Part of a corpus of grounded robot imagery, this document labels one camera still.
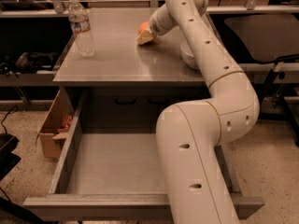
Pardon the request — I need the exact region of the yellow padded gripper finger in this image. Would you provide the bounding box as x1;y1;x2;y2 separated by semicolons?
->
136;28;156;45

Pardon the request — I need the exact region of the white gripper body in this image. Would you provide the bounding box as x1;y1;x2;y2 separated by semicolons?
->
149;6;178;35

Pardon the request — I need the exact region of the orange fruit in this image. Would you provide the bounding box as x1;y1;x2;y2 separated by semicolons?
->
138;21;150;35

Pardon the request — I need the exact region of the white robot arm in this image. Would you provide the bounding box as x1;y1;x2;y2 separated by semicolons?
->
137;0;260;224

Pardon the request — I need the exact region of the grey cabinet with top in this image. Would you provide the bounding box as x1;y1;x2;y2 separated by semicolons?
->
54;8;208;133

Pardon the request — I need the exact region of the open grey top drawer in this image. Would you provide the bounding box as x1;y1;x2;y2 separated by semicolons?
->
24;93;263;222

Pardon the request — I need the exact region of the white bowl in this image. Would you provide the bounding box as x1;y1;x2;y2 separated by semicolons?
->
180;41;199;70

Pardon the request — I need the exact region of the clear plastic water bottle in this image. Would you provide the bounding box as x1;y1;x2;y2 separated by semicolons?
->
68;0;95;58

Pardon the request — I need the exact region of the orange item in box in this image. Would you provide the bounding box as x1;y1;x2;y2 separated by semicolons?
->
61;115;73;129

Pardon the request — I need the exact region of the cardboard box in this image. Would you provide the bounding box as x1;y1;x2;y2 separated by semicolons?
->
39;91;74;159

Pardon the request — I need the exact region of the black equipment at left edge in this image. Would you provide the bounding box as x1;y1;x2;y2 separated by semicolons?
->
0;133;21;181

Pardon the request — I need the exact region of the black drawer handle left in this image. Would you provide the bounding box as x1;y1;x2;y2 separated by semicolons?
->
114;96;136;105

